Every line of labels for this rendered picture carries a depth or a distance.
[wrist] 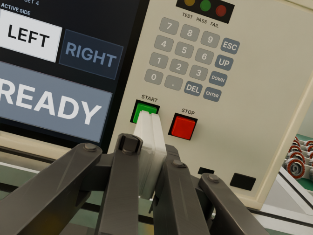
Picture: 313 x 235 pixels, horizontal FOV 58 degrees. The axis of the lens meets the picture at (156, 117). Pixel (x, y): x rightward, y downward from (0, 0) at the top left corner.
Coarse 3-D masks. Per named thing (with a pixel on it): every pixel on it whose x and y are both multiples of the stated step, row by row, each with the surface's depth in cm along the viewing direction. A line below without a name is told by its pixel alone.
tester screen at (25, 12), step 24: (0, 0) 23; (24, 0) 23; (48, 0) 23; (72, 0) 23; (96, 0) 23; (120, 0) 23; (72, 24) 24; (96, 24) 24; (120, 24) 24; (0, 48) 24; (48, 72) 25; (72, 72) 25; (120, 72) 25; (0, 120) 26; (96, 144) 27
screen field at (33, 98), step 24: (0, 72) 24; (24, 72) 24; (0, 96) 25; (24, 96) 25; (48, 96) 25; (72, 96) 25; (96, 96) 25; (24, 120) 26; (48, 120) 26; (72, 120) 26; (96, 120) 26
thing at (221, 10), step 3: (219, 6) 24; (222, 6) 24; (216, 9) 24; (219, 9) 24; (222, 9) 24; (225, 9) 24; (216, 12) 24; (219, 12) 24; (222, 12) 24; (225, 12) 24; (219, 15) 24; (222, 15) 24
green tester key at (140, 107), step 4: (140, 104) 25; (144, 104) 26; (136, 108) 26; (140, 108) 25; (144, 108) 25; (148, 108) 25; (152, 108) 25; (136, 112) 25; (152, 112) 26; (136, 116) 26; (136, 120) 26
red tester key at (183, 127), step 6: (180, 120) 26; (186, 120) 26; (192, 120) 26; (174, 126) 26; (180, 126) 26; (186, 126) 26; (192, 126) 26; (174, 132) 26; (180, 132) 26; (186, 132) 26; (186, 138) 26
